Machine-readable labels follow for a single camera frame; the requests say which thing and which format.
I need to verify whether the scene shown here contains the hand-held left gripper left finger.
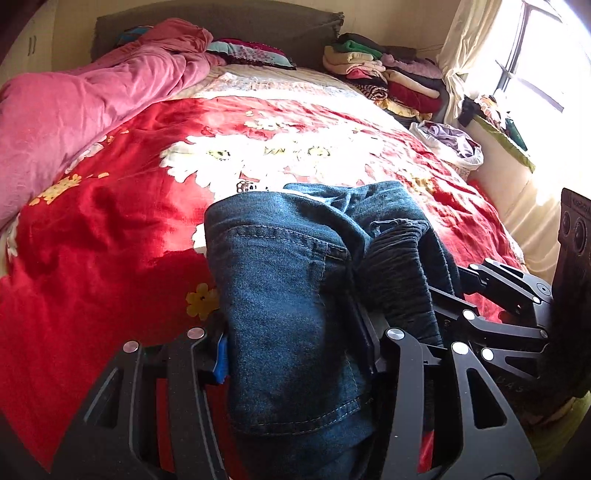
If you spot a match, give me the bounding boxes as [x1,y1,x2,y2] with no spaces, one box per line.
[60,323,232,480]

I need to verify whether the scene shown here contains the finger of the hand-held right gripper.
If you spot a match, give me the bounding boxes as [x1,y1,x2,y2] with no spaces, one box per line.
[467,258,554,306]
[427,285,551,378]

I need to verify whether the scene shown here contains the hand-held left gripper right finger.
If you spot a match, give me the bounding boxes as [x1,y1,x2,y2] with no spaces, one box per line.
[355,300,541,480]

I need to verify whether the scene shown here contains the blue denim pants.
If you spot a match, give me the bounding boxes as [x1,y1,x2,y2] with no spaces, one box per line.
[203,181,462,480]

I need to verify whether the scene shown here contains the green cloth on windowsill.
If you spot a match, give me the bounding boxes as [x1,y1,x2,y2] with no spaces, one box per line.
[473,113,537,172]

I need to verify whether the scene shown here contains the white bag of clothes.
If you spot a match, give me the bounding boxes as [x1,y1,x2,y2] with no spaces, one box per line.
[409,121,485,179]

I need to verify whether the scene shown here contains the red floral blanket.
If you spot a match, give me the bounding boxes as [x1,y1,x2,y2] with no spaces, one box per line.
[0,65,528,472]

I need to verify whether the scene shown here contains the black object on windowsill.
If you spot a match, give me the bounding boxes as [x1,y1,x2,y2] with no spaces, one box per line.
[459,97,482,127]

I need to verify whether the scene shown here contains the window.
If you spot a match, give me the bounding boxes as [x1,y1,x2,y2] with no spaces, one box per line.
[494,0,591,114]

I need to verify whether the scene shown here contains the stack of folded clothes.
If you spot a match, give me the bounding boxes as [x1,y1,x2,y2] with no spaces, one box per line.
[323,33,451,119]

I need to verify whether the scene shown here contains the cream curtain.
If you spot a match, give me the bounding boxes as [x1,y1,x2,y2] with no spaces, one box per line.
[436,0,527,121]

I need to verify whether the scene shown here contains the cream bedsheet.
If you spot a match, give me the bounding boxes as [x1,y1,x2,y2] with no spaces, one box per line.
[0,212,21,278]

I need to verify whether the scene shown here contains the pink quilt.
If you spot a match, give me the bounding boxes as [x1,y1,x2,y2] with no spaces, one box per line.
[0,17,219,228]

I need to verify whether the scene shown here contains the colourful patterned pillow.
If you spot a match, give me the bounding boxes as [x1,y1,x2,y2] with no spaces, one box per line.
[205,38,297,71]

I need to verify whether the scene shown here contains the teal cloth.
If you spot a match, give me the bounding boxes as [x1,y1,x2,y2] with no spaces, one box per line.
[116,25,154,45]

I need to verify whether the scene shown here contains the dark grey headboard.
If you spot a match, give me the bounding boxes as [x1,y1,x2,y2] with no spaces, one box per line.
[91,1,345,71]

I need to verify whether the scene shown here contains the cream wardrobe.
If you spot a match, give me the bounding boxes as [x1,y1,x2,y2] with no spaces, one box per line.
[0,0,61,80]

